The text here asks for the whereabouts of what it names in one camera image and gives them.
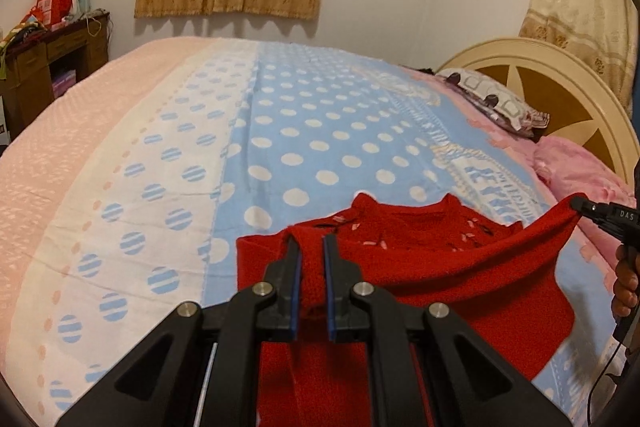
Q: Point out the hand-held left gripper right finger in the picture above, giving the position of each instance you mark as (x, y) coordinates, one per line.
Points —
(328, 292)

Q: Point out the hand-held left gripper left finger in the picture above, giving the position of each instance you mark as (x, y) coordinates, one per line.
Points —
(296, 292)

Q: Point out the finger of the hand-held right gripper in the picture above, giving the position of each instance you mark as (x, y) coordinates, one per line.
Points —
(590, 209)

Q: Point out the red embroidered sweater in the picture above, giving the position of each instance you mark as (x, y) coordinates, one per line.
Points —
(450, 287)

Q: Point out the person's right hand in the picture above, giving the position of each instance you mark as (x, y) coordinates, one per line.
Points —
(629, 282)

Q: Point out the pink folded quilt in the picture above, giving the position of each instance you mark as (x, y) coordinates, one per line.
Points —
(575, 167)

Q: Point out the patterned pillow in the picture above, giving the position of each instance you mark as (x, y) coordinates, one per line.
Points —
(490, 94)

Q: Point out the cream wooden headboard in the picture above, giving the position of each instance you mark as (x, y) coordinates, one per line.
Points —
(500, 48)

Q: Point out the polka dot bed sheet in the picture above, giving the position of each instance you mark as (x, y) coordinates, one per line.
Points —
(300, 107)

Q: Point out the purple box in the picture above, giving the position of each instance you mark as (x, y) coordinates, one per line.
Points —
(64, 83)

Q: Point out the dark wooden desk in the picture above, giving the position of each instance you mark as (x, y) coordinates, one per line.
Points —
(30, 77)

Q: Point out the pale blue bag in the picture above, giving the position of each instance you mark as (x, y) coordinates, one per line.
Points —
(83, 1)

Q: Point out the red gift bag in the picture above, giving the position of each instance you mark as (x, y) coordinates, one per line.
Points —
(52, 4)

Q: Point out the striped green yellow scarf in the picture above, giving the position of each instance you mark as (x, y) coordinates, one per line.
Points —
(20, 32)

